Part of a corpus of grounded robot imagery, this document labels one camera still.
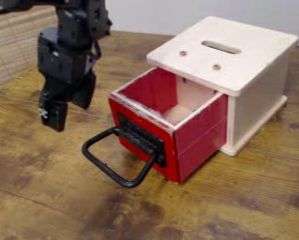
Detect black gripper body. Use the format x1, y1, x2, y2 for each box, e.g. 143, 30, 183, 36
37, 27, 98, 103

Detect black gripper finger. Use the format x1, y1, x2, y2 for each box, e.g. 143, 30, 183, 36
39, 99, 68, 131
71, 70, 96, 109

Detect black metal drawer handle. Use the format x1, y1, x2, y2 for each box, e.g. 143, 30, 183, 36
80, 119, 168, 189

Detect red drawer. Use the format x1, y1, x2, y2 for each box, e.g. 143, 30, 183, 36
110, 67, 228, 183

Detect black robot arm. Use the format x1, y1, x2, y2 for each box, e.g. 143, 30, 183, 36
0, 0, 111, 131

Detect white wooden box cabinet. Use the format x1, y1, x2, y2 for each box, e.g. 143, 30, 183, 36
147, 16, 298, 156

